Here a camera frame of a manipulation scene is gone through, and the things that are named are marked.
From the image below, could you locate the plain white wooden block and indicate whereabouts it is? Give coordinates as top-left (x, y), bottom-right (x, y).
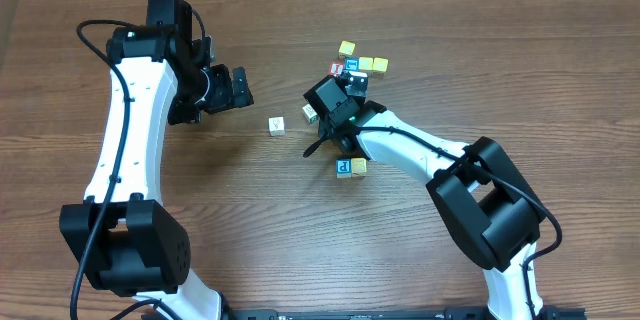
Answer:
top-left (268, 117), bottom-right (286, 136)

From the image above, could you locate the white patterned block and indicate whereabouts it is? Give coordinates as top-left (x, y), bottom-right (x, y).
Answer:
top-left (302, 104), bottom-right (319, 124)

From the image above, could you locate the blue P block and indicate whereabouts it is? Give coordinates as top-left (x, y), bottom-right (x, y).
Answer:
top-left (336, 159), bottom-right (352, 178)

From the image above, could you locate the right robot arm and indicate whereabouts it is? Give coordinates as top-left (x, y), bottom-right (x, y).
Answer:
top-left (304, 75), bottom-right (548, 319)

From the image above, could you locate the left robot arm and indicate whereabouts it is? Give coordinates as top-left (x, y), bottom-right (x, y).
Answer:
top-left (59, 0), bottom-right (253, 319)

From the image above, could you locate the blue letter block in row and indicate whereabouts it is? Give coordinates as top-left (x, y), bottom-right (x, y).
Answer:
top-left (344, 58), bottom-right (359, 72)

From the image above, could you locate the yellow block middle row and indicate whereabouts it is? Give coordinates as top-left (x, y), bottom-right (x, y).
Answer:
top-left (358, 56), bottom-right (374, 73)

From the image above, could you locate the yellow block row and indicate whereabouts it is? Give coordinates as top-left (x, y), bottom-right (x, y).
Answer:
top-left (358, 56), bottom-right (374, 73)
top-left (372, 57), bottom-right (389, 77)

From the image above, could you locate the red letter block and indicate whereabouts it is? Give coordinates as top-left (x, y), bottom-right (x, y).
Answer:
top-left (329, 62), bottom-right (344, 76)

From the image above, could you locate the yellow block right row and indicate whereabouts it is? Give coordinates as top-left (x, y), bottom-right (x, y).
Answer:
top-left (372, 57), bottom-right (389, 77)

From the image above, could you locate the yellow block top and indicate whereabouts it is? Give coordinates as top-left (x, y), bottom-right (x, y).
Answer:
top-left (338, 40), bottom-right (356, 59)

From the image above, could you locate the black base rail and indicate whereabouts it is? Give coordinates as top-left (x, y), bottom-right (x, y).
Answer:
top-left (219, 307), bottom-right (589, 320)

